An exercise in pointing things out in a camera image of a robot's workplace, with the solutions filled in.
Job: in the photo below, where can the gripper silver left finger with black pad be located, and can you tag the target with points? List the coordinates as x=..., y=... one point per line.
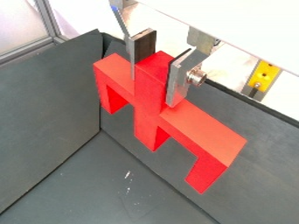
x=140, y=44

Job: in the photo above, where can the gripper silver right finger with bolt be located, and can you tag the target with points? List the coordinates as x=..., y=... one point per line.
x=184, y=69

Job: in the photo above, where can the red wooden puzzle block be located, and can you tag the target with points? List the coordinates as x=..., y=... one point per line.
x=139, y=86

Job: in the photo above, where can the yellow connector on white frame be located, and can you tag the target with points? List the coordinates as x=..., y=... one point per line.
x=263, y=76

